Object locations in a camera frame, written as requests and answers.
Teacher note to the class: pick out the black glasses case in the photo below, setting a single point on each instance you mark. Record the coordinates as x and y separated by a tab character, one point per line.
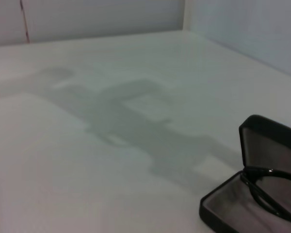
264	123

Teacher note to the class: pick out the black glasses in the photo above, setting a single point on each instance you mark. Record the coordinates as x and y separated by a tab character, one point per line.
259	170

